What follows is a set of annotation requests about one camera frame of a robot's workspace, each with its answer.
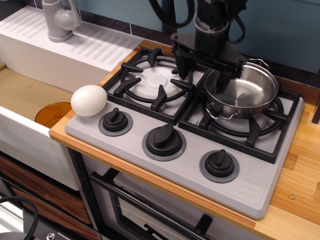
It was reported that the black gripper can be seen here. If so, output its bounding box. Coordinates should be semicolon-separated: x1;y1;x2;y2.
171;23;245;94

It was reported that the stainless steel pot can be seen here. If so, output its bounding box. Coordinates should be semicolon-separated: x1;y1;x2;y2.
203;61;280;120

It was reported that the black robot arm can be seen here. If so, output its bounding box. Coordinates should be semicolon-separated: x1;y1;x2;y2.
171;0;247;94

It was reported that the grey toy stove top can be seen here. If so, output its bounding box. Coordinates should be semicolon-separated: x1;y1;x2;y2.
64;48;305;221

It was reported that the black middle stove knob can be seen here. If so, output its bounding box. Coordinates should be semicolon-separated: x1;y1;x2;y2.
142;124;187;162

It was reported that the black stove knob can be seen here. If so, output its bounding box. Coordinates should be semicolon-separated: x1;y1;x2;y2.
142;124;187;162
199;149;240;184
98;107;133;137

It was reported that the black right stove knob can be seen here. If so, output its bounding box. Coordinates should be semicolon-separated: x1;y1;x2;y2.
199;149;240;184

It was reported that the black left stove knob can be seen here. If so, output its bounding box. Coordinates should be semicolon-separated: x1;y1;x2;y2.
98;107;133;137

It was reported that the white egg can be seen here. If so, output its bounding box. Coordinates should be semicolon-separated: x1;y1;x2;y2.
70;85;108;117

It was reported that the black left burner grate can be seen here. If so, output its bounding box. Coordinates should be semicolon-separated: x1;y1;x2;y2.
103;47;207;125

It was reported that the black burner grate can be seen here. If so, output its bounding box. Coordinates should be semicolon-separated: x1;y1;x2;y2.
178;87;301;164
103;47;207;125

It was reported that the black right burner grate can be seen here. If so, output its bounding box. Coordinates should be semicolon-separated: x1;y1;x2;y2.
178;87;301;164

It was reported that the grey toy faucet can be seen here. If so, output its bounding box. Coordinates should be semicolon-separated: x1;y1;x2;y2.
42;0;81;43

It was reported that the brass screw in countertop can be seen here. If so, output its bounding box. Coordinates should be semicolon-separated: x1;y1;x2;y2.
289;194;296;200

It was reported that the white sink unit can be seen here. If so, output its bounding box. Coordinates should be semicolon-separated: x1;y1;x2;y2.
0;6;142;191

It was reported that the oven door with window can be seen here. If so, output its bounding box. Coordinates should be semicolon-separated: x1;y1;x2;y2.
89;168;257;240

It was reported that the upper wooden drawer front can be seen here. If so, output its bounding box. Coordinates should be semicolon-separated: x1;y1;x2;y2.
0;154;87;219

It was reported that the wooden drawer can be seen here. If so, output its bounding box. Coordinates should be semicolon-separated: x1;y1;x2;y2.
12;187;99;240
0;154;87;219

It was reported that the lower wooden drawer front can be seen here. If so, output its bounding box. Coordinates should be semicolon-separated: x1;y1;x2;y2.
12;187;99;240

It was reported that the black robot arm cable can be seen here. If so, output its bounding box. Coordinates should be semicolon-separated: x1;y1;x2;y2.
148;0;246;45

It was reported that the right teal wall cabinet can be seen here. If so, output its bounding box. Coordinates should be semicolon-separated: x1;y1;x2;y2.
177;0;320;73

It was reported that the black oven door handle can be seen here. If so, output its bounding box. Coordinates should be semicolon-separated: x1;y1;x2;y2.
89;172;212;240

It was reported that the black braided cable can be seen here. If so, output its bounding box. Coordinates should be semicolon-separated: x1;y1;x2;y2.
0;195;40;240

